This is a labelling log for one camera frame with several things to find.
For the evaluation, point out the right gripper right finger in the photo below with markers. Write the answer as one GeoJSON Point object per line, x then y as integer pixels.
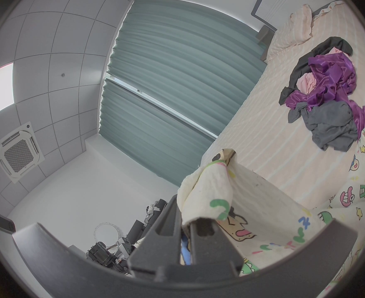
{"type": "Point", "coordinates": [213, 253]}

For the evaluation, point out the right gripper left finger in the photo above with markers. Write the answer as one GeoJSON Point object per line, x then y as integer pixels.
{"type": "Point", "coordinates": [148, 256]}

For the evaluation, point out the white printed pyjama top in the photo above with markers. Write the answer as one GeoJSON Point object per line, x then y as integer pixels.
{"type": "Point", "coordinates": [263, 203]}

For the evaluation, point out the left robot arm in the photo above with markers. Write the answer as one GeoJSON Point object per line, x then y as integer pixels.
{"type": "Point", "coordinates": [100, 253]}

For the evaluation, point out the pile of clothes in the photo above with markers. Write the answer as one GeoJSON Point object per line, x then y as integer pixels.
{"type": "Point", "coordinates": [331, 126]}

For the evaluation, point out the blue-green curtain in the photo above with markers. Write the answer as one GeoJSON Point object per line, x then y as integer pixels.
{"type": "Point", "coordinates": [185, 48]}
{"type": "Point", "coordinates": [145, 126]}

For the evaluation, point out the bed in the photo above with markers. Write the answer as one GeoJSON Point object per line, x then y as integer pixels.
{"type": "Point", "coordinates": [263, 110]}

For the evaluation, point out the white ceiling air vent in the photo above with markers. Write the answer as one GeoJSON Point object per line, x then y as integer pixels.
{"type": "Point", "coordinates": [19, 152]}

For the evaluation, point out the grey bedside table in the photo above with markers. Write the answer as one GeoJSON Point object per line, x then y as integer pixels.
{"type": "Point", "coordinates": [267, 40]}

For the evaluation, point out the pale pink pillow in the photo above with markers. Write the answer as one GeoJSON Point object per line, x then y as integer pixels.
{"type": "Point", "coordinates": [291, 29]}

